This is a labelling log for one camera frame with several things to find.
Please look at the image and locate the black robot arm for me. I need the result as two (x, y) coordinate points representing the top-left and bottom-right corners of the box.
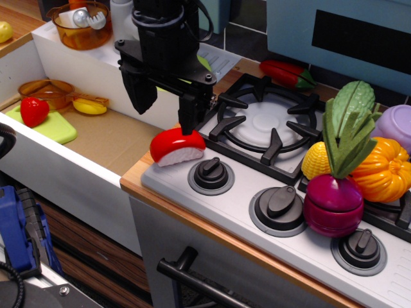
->
(114, 1), (216, 135)

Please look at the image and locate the black cable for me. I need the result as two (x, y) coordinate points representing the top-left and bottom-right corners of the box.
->
(0, 261), (26, 308)

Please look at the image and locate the white toy faucet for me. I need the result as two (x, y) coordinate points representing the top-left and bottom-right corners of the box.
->
(110, 0), (139, 41)

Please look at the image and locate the red and white toy sushi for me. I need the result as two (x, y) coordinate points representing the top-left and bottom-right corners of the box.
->
(150, 128), (206, 167)

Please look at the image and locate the lavender plastic bowl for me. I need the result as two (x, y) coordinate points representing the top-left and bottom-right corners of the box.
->
(371, 105), (411, 154)

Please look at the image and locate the purple toy beet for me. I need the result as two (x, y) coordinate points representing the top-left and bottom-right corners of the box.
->
(303, 174), (363, 237)

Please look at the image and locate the green toy cutting board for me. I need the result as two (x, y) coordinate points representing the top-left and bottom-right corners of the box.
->
(1, 106), (77, 144)

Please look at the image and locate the silver toy spoon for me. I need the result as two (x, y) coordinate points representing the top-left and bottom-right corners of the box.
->
(73, 9), (90, 28)

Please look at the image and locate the yellow toy potato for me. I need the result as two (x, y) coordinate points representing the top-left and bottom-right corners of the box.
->
(0, 21), (13, 44)

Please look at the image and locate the yellow toy corn cob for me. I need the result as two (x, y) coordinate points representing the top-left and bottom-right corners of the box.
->
(301, 141), (331, 180)

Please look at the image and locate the orange transparent container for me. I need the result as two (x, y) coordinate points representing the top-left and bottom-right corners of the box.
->
(46, 1), (112, 51)

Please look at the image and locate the red toy chili pepper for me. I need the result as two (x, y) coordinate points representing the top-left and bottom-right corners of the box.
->
(259, 60), (317, 91)

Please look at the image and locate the green toy corn husk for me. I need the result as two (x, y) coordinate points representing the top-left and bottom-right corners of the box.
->
(323, 81), (381, 179)

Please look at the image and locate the white toy sink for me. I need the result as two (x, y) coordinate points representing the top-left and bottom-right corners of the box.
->
(1, 22), (179, 253)

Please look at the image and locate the black left stove knob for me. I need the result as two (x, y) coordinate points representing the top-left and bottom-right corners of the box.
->
(188, 157), (235, 196)

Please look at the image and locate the black stove burner grate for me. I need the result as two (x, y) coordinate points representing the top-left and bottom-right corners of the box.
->
(197, 74), (325, 185)

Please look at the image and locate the red toy strawberry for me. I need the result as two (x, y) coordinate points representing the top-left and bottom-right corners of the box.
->
(20, 97), (49, 128)

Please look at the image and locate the black stove knob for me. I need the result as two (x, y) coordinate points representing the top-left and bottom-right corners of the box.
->
(249, 185), (306, 237)
(188, 157), (235, 196)
(331, 228), (388, 277)

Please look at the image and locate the black middle stove knob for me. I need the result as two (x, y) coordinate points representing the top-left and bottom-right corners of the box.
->
(249, 185), (306, 237)

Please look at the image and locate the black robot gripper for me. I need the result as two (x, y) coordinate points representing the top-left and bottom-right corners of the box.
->
(114, 24), (216, 135)

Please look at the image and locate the orange transparent measuring cup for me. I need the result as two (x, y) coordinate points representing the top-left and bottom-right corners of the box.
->
(18, 79), (109, 110)

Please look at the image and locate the orange toy pumpkin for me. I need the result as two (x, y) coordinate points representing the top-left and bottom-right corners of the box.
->
(351, 137), (410, 203)

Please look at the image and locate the white toy fork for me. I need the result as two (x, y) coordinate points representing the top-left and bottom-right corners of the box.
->
(86, 12), (107, 30)

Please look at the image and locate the black oven door handle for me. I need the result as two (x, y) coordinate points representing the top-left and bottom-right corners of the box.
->
(157, 246), (250, 308)

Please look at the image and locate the black right stove knob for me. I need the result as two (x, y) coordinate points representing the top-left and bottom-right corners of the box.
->
(331, 228), (388, 277)

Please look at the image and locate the light blue toy microwave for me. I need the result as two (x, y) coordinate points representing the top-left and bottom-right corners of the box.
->
(267, 1), (410, 95)

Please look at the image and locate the grey toy stove top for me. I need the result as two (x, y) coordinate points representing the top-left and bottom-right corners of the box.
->
(140, 73), (411, 308)

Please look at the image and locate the blue clamp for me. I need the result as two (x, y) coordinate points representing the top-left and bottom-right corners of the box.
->
(1, 185), (64, 278)

